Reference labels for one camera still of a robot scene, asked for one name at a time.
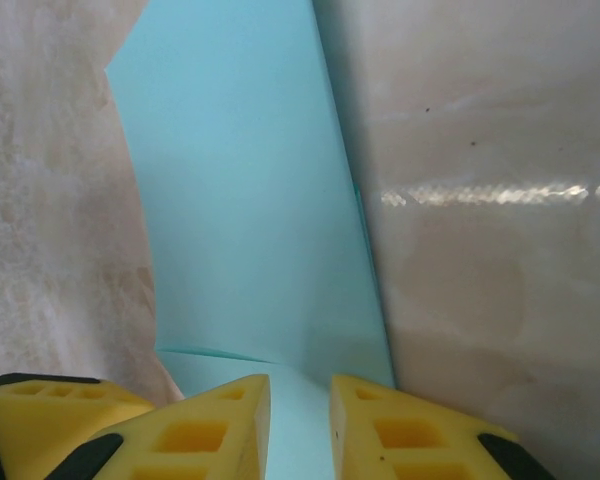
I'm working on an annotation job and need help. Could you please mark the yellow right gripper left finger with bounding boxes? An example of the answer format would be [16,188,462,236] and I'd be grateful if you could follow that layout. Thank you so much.
[44,373,273,480]

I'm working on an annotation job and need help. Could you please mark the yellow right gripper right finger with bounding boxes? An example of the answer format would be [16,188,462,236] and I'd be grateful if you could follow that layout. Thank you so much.
[328,373,556,480]

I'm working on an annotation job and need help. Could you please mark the light blue paper sheet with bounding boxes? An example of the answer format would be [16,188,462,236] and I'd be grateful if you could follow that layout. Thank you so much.
[103,0,397,480]

